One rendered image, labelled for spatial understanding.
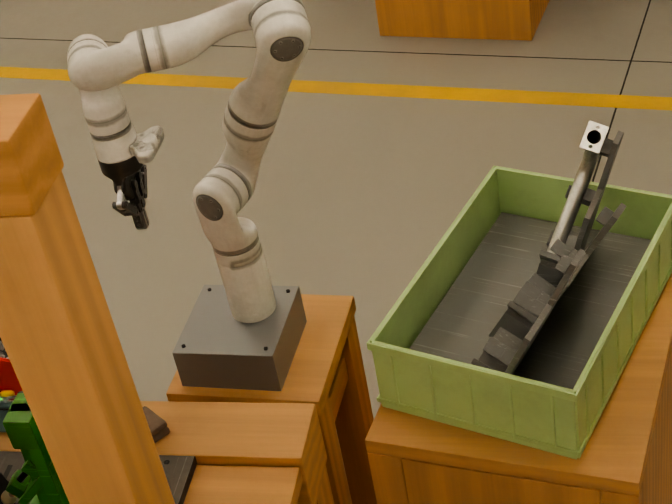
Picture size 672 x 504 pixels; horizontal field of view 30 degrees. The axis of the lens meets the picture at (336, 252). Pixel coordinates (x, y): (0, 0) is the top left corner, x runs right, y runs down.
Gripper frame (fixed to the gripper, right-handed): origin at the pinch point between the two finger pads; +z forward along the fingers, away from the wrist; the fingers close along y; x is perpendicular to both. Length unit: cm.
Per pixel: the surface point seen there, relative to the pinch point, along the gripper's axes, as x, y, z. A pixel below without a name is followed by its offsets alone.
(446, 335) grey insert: 47, -20, 46
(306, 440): 25, 14, 41
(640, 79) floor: 87, -261, 129
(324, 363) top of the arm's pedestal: 23, -11, 45
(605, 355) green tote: 78, -7, 40
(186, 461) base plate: 3.9, 20.1, 40.1
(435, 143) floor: 12, -221, 128
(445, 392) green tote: 49, -1, 43
